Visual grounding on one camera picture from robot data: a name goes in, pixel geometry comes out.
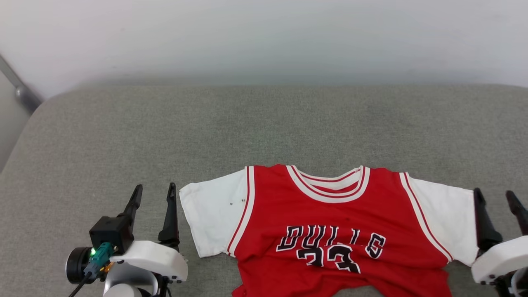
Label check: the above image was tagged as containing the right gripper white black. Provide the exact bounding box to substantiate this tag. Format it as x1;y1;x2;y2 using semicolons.
471;188;528;297

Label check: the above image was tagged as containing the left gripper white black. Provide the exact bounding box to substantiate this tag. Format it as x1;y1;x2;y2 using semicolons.
109;182;189;286

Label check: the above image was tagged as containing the red white basketball jersey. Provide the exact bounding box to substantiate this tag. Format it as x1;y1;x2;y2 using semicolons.
179;164;481;297

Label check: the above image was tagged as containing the grey metal pole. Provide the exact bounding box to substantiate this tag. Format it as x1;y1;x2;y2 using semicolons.
0;54;43;114

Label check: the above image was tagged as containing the teal cable connector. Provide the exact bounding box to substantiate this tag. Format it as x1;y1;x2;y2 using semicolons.
84;242;114;279

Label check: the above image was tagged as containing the thin black cable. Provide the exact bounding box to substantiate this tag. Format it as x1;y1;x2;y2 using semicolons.
67;274;90;297

